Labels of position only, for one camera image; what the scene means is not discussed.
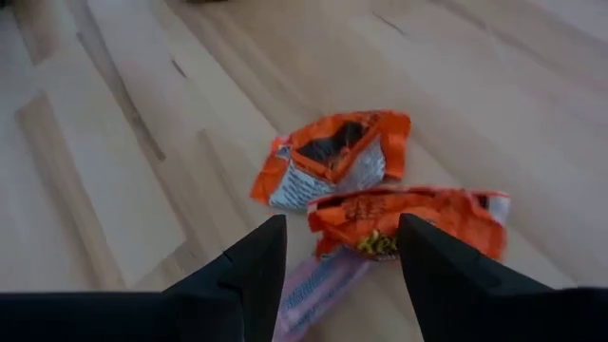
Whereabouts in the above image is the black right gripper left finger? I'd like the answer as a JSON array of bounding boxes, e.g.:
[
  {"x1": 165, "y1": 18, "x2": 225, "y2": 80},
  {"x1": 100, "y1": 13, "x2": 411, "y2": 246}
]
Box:
[{"x1": 163, "y1": 213, "x2": 289, "y2": 342}]

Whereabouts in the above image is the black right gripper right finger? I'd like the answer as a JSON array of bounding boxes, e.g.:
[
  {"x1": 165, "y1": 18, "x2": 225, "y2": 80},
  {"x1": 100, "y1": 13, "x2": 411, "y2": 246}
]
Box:
[{"x1": 397, "y1": 213, "x2": 555, "y2": 342}]

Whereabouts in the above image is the pink candy wrapper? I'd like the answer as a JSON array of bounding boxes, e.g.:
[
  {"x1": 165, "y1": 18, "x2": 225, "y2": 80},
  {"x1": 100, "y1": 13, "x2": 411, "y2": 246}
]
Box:
[{"x1": 272, "y1": 245, "x2": 374, "y2": 342}]

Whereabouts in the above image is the orange Reese's candy packet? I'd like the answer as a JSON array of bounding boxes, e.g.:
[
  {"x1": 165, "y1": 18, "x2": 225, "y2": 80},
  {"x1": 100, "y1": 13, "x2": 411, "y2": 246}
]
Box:
[{"x1": 307, "y1": 185, "x2": 511, "y2": 262}]

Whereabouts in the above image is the orange silver candy packet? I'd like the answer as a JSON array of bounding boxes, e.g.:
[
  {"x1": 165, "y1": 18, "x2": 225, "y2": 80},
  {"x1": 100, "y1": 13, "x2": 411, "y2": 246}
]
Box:
[{"x1": 250, "y1": 109, "x2": 412, "y2": 211}]

